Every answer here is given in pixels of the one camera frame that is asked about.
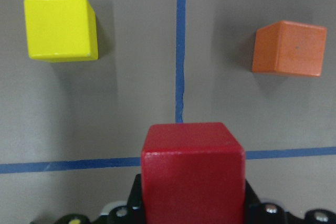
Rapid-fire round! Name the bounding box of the orange wooden block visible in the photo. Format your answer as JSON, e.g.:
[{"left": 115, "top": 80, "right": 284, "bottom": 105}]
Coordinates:
[{"left": 252, "top": 20, "right": 328, "bottom": 77}]

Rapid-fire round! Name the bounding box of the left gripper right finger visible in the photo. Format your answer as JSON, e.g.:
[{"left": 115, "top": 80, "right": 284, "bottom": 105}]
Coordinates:
[{"left": 244, "top": 182, "right": 335, "bottom": 224}]

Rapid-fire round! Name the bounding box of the yellow wooden block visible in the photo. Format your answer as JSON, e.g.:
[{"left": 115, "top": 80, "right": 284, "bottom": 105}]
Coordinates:
[{"left": 24, "top": 0, "right": 99, "bottom": 62}]

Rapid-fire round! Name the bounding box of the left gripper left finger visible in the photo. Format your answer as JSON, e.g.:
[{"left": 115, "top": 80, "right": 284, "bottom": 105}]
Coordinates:
[{"left": 92, "top": 174, "right": 143, "bottom": 223}]

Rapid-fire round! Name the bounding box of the red wooden block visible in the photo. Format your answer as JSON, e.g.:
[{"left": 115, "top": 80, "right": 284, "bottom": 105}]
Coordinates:
[{"left": 141, "top": 122, "right": 246, "bottom": 223}]

